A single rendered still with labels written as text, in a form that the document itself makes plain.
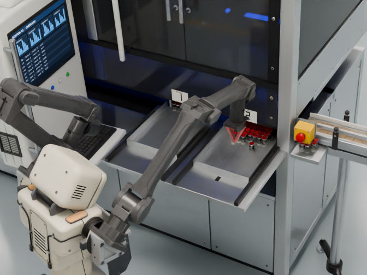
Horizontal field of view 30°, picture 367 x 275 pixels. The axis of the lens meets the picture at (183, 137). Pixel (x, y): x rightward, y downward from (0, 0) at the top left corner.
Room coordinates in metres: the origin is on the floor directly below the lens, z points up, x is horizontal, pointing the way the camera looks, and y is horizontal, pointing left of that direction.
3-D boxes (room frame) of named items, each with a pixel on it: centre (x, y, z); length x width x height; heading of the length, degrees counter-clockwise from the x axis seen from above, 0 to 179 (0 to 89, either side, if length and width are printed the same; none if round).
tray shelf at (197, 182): (2.36, -0.05, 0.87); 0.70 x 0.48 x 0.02; 57
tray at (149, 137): (2.51, 0.05, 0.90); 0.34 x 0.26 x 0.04; 147
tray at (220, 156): (2.32, -0.23, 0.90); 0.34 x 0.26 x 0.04; 147
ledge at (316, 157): (2.31, -0.54, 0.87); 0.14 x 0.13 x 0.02; 147
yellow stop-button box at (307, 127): (2.29, -0.51, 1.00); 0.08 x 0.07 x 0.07; 147
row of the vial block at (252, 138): (2.40, -0.28, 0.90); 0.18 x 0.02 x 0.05; 57
